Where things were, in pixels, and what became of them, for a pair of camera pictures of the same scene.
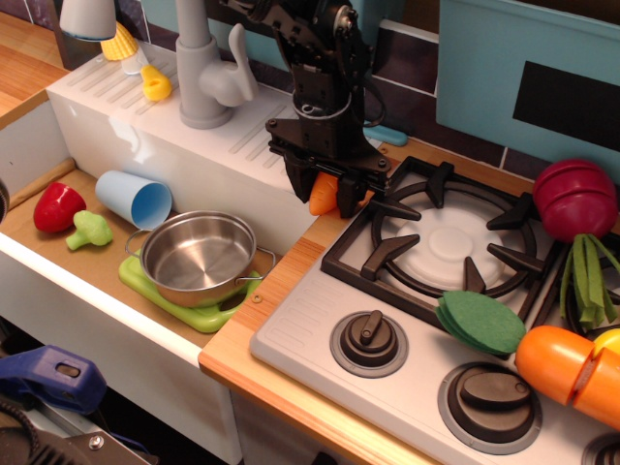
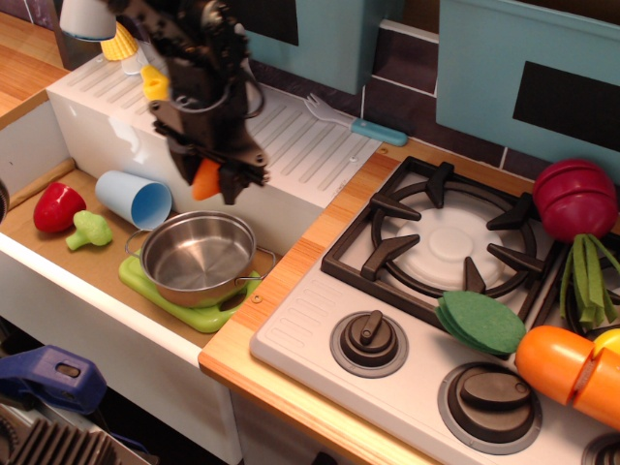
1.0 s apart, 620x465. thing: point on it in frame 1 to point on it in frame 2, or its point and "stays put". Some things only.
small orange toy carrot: (324, 194) to (207, 180)
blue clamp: (54, 375) stays put
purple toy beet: (574, 198) stays put
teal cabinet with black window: (540, 80) stays put
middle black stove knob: (486, 408) stays put
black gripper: (333, 140) to (216, 123)
